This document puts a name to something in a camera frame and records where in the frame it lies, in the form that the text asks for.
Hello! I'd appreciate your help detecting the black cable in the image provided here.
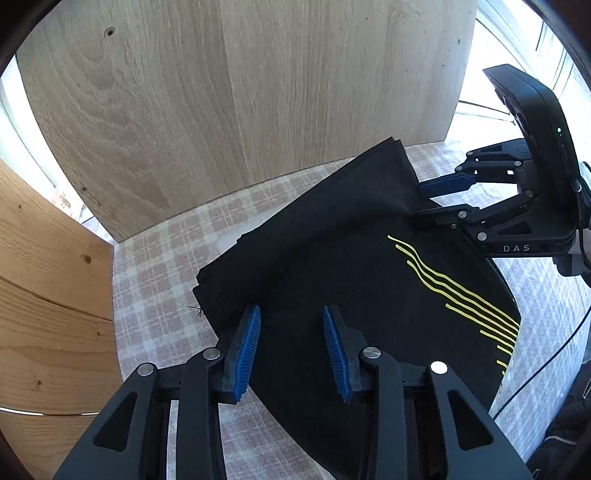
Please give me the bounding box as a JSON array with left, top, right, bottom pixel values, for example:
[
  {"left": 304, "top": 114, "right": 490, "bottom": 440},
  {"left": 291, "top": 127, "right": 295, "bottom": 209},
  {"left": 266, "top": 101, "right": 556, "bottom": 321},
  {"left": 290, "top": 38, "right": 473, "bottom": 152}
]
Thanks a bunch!
[{"left": 485, "top": 256, "right": 591, "bottom": 421}]

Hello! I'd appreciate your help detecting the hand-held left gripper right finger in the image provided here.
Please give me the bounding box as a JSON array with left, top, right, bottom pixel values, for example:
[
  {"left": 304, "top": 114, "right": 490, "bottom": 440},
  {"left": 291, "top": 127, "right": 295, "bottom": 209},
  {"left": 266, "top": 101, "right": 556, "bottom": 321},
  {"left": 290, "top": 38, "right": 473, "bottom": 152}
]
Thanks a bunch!
[{"left": 322, "top": 305, "right": 534, "bottom": 480}]

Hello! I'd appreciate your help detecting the pine wooden panel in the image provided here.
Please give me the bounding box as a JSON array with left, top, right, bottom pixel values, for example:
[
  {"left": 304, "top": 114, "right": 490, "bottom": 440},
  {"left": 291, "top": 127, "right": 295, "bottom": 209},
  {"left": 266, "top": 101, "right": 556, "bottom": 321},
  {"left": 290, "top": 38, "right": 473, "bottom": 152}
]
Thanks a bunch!
[{"left": 0, "top": 157, "right": 125, "bottom": 480}]

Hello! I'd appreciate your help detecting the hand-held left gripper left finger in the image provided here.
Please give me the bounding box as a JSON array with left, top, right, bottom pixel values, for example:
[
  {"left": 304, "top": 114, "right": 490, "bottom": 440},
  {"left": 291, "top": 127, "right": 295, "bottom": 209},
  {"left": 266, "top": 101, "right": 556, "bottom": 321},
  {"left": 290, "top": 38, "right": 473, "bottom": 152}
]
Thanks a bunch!
[{"left": 53, "top": 304, "right": 262, "bottom": 480}]

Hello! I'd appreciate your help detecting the light oak wooden board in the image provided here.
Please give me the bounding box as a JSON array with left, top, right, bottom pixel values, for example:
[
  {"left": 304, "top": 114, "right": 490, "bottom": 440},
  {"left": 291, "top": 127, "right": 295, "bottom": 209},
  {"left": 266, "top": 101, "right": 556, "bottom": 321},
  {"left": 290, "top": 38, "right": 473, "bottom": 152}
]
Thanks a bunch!
[{"left": 16, "top": 0, "right": 476, "bottom": 243}]

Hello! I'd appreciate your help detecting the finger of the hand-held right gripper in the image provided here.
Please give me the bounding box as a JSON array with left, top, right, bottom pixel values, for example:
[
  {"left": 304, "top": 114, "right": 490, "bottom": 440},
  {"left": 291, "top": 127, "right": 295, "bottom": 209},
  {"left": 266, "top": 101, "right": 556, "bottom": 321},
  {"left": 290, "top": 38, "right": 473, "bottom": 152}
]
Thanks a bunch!
[
  {"left": 412, "top": 191, "right": 548, "bottom": 245},
  {"left": 418, "top": 140, "right": 541, "bottom": 199}
]

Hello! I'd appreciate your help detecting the white window frame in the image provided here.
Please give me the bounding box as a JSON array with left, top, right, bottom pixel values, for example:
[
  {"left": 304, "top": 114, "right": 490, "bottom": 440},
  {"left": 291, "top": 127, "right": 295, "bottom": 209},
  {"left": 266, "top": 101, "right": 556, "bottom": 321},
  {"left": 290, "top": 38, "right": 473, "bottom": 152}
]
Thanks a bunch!
[{"left": 455, "top": 0, "right": 591, "bottom": 153}]

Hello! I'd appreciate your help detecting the black garment with yellow stripes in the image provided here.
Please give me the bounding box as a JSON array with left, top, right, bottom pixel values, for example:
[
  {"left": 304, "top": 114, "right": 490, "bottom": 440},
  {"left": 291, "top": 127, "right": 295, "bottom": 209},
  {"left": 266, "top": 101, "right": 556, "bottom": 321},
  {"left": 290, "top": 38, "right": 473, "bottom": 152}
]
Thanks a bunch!
[{"left": 191, "top": 136, "right": 522, "bottom": 480}]

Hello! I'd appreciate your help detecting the dark jacket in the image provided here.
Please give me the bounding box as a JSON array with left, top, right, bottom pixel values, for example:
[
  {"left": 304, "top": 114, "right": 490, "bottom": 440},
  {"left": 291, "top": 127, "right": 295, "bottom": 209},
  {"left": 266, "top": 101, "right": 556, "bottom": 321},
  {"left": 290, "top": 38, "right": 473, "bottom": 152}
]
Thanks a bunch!
[{"left": 526, "top": 369, "right": 591, "bottom": 480}]

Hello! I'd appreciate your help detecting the pink checkered bed sheet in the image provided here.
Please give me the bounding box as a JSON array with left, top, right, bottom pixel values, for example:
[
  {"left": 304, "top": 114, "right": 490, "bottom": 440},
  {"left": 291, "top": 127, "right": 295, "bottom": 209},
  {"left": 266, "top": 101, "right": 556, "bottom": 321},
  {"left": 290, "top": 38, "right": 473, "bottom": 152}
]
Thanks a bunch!
[{"left": 83, "top": 138, "right": 591, "bottom": 480}]

